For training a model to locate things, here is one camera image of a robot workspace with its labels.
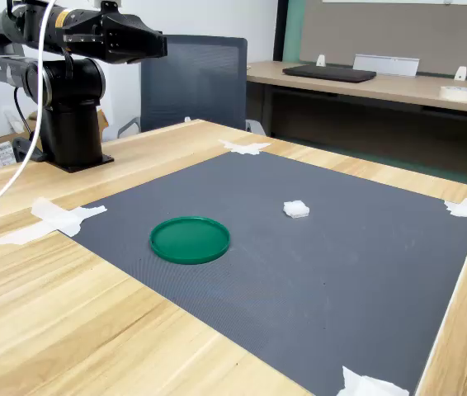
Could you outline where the small white plastic terminal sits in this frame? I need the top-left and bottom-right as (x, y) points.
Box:
(282, 199), (311, 219)

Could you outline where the round green lid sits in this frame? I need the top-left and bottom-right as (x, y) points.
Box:
(149, 215), (231, 266)

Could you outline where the dark blue office chair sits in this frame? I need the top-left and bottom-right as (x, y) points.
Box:
(116, 34), (267, 139)

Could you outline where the brown cardboard box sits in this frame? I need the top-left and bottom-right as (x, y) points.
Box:
(25, 107), (111, 145)

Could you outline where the black laptop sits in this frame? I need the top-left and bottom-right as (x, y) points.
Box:
(281, 64), (378, 84)

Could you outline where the grey partition with green edge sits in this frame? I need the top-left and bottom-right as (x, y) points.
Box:
(272, 0), (467, 83)

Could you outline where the pale wooden desk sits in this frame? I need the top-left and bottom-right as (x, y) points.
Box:
(244, 59), (467, 182)

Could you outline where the dark grey mat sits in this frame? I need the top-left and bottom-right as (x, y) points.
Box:
(58, 148), (467, 396)

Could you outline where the white tape roll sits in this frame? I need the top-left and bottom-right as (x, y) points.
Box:
(439, 85), (467, 102)

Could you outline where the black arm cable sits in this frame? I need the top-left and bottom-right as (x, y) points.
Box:
(62, 45), (77, 82)

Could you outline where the white camera cable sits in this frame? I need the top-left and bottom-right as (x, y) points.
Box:
(0, 0), (58, 224)

